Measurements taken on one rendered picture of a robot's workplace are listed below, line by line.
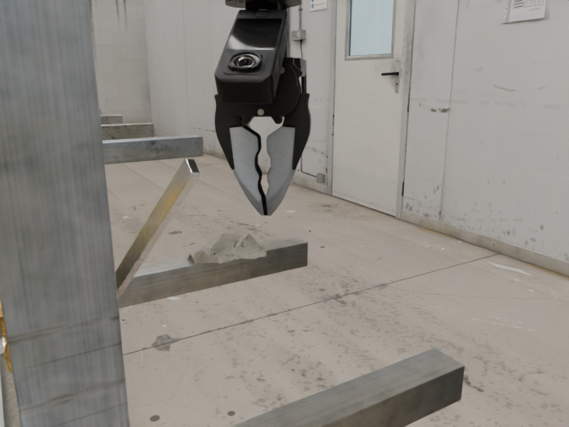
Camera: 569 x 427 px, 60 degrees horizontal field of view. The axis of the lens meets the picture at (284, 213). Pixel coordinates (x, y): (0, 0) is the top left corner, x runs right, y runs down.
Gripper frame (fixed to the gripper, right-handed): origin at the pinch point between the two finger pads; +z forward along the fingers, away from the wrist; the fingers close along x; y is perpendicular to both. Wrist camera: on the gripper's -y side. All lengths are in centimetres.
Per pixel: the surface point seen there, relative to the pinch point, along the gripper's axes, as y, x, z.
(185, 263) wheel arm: -0.1, 8.5, 6.4
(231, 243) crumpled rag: 3.1, 4.3, 5.2
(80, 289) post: -32.5, 0.4, -5.2
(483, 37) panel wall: 278, -85, -34
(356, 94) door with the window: 373, -10, 0
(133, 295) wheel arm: -4.5, 12.5, 8.2
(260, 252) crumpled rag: 3.1, 1.2, 6.1
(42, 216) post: -33.0, 1.0, -7.9
